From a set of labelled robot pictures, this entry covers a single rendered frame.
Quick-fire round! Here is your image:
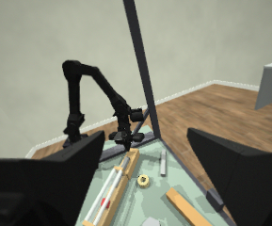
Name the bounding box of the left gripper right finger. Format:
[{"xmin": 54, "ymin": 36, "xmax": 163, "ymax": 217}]
[{"xmin": 186, "ymin": 127, "xmax": 272, "ymax": 226}]

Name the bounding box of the beige roll of tape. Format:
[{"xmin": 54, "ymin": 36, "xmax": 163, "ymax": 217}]
[{"xmin": 137, "ymin": 174, "xmax": 150, "ymax": 188}]

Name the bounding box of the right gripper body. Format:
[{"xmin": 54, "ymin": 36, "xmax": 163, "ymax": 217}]
[{"xmin": 109, "ymin": 122, "xmax": 145, "ymax": 142}]

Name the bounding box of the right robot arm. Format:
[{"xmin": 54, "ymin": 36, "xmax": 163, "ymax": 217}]
[{"xmin": 62, "ymin": 60, "xmax": 144, "ymax": 145}]

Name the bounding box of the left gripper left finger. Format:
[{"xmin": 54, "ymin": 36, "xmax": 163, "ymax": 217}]
[{"xmin": 0, "ymin": 130, "xmax": 105, "ymax": 226}]

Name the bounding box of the clear rectangular channel cover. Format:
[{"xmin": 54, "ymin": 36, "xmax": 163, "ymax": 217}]
[{"xmin": 85, "ymin": 169, "xmax": 125, "ymax": 226}]

